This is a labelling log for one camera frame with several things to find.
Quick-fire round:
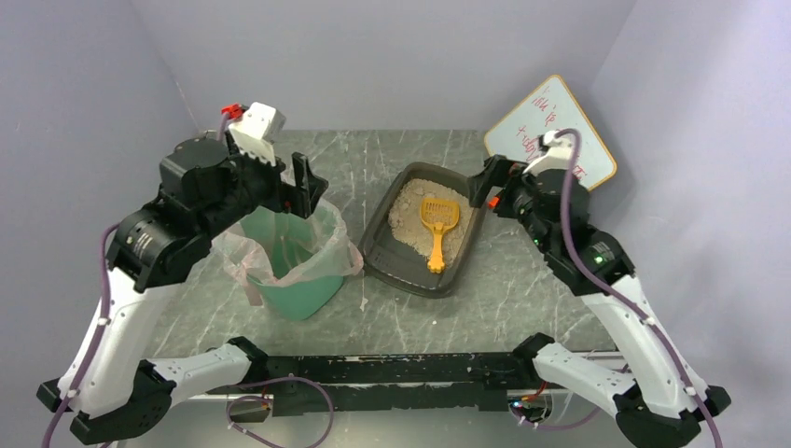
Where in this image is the clear plastic bin liner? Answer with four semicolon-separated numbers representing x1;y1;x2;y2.
212;196;365;307

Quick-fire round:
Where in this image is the yellow litter scoop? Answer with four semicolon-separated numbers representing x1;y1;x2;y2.
420;197;461;273

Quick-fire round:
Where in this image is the green trash bin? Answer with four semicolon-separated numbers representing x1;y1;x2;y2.
239;201;346;322

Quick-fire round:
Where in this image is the dark grey litter tray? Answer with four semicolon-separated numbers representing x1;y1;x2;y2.
358;161;484;299

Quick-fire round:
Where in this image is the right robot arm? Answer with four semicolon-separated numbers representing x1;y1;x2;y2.
467;155;731;447

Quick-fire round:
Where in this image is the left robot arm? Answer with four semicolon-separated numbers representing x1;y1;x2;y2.
36;137;328;447

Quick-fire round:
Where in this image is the beige cat litter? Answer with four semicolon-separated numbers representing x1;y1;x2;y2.
388;178;473;266

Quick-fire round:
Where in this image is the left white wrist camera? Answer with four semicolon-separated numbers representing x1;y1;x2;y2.
228;102;286;166

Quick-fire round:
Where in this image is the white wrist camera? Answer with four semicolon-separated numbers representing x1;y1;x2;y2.
522;128;582;176
228;102;286;166

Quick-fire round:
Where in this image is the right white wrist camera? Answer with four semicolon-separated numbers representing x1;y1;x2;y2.
522;128;582;176

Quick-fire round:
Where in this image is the small whiteboard wooden frame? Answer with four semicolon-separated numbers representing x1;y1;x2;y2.
483;75;618;189

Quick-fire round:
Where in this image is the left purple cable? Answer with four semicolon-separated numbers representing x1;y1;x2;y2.
40;223;119;448

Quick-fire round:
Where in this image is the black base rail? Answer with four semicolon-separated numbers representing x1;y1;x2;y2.
207;352;562;416

